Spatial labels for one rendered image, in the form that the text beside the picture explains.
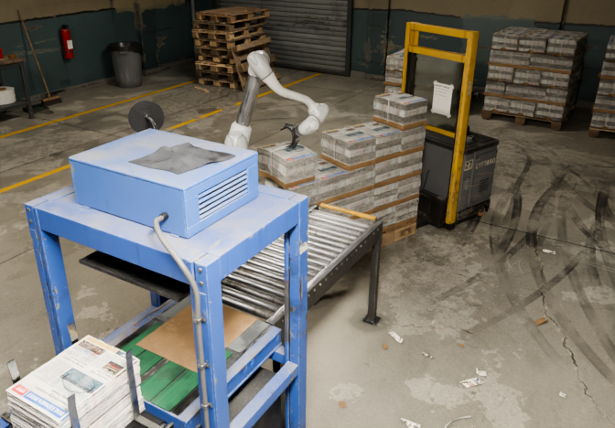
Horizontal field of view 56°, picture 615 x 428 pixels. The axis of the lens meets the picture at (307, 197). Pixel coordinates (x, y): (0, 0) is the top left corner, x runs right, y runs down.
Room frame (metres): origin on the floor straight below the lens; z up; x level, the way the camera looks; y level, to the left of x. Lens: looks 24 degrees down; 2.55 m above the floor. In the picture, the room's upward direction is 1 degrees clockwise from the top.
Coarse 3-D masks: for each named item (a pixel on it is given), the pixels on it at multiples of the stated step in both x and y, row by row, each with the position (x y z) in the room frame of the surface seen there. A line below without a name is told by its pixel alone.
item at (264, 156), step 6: (270, 144) 4.30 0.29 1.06; (276, 144) 4.29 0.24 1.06; (282, 144) 4.28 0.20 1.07; (258, 150) 4.24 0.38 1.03; (264, 150) 4.17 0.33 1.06; (258, 156) 4.24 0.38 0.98; (264, 156) 4.17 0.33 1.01; (258, 162) 4.23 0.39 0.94; (264, 162) 4.17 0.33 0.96; (264, 168) 4.16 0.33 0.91
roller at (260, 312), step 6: (222, 294) 2.60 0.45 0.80; (222, 300) 2.57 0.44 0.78; (228, 300) 2.56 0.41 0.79; (234, 300) 2.55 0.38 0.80; (240, 300) 2.55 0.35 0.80; (234, 306) 2.53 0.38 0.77; (240, 306) 2.52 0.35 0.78; (246, 306) 2.50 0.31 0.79; (252, 306) 2.50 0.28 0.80; (258, 306) 2.50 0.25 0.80; (246, 312) 2.50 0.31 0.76; (252, 312) 2.48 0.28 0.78; (258, 312) 2.46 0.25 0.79; (264, 312) 2.45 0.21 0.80; (270, 312) 2.45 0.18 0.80; (264, 318) 2.44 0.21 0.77
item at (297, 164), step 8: (280, 152) 4.10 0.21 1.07; (288, 152) 4.10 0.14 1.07; (296, 152) 4.11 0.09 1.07; (304, 152) 4.12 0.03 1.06; (312, 152) 4.14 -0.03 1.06; (280, 160) 4.01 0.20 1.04; (288, 160) 3.96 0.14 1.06; (296, 160) 3.99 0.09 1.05; (304, 160) 4.04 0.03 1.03; (312, 160) 4.09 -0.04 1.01; (280, 168) 4.00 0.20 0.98; (288, 168) 3.96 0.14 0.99; (296, 168) 4.01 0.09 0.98; (304, 168) 4.05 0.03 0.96; (312, 168) 4.11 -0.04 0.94; (280, 176) 4.00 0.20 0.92; (288, 176) 3.97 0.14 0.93; (296, 176) 4.01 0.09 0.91; (304, 176) 4.07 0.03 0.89; (312, 176) 4.12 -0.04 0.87
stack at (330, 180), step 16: (320, 160) 4.58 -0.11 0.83; (320, 176) 4.23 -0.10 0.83; (336, 176) 4.24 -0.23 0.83; (352, 176) 4.35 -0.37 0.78; (368, 176) 4.47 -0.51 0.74; (384, 176) 4.57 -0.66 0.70; (304, 192) 4.04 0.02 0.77; (320, 192) 4.14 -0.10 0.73; (336, 192) 4.24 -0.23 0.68; (368, 192) 4.45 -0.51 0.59; (384, 192) 4.59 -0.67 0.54; (320, 208) 4.16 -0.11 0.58; (352, 208) 4.35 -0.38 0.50; (368, 208) 4.46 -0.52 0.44; (384, 224) 4.60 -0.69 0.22; (384, 240) 4.60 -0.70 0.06
